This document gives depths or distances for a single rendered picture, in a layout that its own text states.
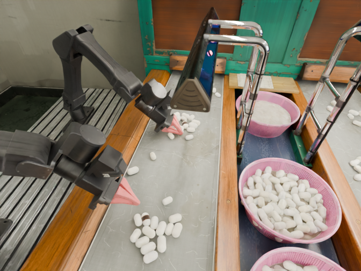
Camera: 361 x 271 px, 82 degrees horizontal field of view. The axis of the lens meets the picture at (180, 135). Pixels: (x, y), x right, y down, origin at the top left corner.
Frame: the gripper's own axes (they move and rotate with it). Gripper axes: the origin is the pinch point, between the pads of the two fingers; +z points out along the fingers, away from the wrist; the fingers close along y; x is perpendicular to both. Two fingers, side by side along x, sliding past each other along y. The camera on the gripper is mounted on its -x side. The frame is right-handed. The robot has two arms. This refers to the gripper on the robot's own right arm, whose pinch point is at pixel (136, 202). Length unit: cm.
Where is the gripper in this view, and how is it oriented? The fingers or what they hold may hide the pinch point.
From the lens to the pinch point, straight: 55.0
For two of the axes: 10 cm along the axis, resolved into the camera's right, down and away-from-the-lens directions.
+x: -6.3, 5.0, 5.9
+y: 1.7, -6.5, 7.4
